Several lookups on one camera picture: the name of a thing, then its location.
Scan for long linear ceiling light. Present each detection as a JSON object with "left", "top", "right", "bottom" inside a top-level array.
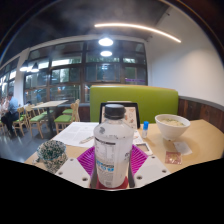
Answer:
[{"left": 93, "top": 22, "right": 182, "bottom": 44}]

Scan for round ceiling lamp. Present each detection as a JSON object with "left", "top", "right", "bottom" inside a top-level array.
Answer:
[
  {"left": 100, "top": 50, "right": 114, "bottom": 58},
  {"left": 98, "top": 37, "right": 114, "bottom": 47}
]

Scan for green upholstered bench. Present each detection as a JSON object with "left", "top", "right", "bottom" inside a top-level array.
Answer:
[{"left": 89, "top": 84, "right": 180, "bottom": 124}]

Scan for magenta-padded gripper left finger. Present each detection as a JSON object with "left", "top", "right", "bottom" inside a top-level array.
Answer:
[{"left": 54, "top": 144, "right": 99, "bottom": 189}]

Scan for clear plastic water bottle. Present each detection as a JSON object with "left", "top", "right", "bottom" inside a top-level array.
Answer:
[{"left": 93, "top": 103, "right": 135, "bottom": 190}]

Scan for small blue-capped bottle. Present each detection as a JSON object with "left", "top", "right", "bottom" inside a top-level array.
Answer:
[{"left": 141, "top": 120, "right": 150, "bottom": 139}]

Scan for light wooden dining table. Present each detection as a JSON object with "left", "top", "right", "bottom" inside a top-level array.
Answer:
[{"left": 31, "top": 99, "right": 69, "bottom": 129}]

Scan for small white flat device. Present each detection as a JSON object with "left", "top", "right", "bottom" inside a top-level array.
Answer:
[{"left": 134, "top": 142, "right": 154, "bottom": 157}]

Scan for printed paper sheets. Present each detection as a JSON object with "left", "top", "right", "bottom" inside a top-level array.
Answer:
[{"left": 52, "top": 121, "right": 100, "bottom": 149}]

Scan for white paper napkin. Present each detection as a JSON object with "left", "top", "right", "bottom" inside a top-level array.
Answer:
[{"left": 173, "top": 141, "right": 193, "bottom": 156}]

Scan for group of green-seated wooden chairs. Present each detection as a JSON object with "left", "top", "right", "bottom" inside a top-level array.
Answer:
[{"left": 0, "top": 98, "right": 82, "bottom": 138}]

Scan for speckled ceramic mug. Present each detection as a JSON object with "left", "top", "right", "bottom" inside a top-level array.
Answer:
[{"left": 35, "top": 139, "right": 69, "bottom": 174}]

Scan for dark pendant lamp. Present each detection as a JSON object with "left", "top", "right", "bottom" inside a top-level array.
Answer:
[
  {"left": 30, "top": 62, "right": 40, "bottom": 74},
  {"left": 19, "top": 61, "right": 30, "bottom": 73}
]

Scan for reddish brown sachet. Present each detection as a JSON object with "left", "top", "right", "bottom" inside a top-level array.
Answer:
[{"left": 164, "top": 150, "right": 183, "bottom": 165}]

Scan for white ceramic bowl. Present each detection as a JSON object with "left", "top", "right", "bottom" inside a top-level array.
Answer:
[{"left": 154, "top": 113, "right": 191, "bottom": 141}]

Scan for person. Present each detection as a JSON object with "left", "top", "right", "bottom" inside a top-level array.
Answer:
[
  {"left": 0, "top": 96, "right": 8, "bottom": 118},
  {"left": 0, "top": 92, "right": 20, "bottom": 134}
]

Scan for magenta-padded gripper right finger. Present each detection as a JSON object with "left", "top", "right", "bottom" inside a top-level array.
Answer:
[{"left": 128, "top": 144, "right": 173, "bottom": 188}]

